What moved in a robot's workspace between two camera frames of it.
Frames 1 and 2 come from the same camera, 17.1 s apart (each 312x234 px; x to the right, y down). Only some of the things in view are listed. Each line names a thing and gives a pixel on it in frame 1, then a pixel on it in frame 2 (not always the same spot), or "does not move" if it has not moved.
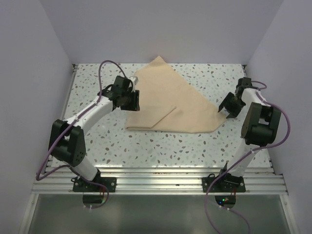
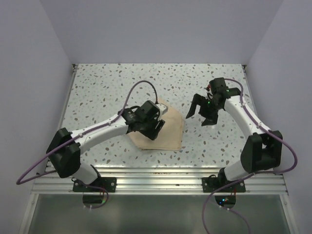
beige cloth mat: [168, 104] -> [170, 134]
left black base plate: [79, 185] does not move
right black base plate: [225, 183] does not move
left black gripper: [134, 106] -> [152, 133]
